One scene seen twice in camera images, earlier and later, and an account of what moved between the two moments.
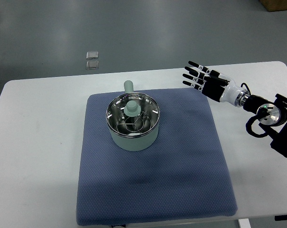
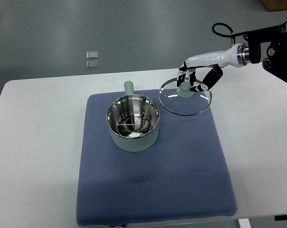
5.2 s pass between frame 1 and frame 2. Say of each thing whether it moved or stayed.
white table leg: stayed
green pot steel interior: stayed
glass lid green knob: moved
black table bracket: stayed
